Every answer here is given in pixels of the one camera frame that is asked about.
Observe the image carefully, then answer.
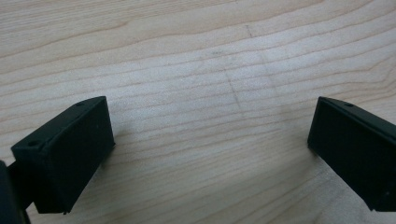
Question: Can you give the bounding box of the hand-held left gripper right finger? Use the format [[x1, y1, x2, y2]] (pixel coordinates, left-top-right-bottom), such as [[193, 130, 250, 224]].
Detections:
[[306, 96, 396, 213]]

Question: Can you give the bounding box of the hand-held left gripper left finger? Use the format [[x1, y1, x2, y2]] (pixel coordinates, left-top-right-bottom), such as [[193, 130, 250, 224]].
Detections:
[[7, 95, 116, 215]]

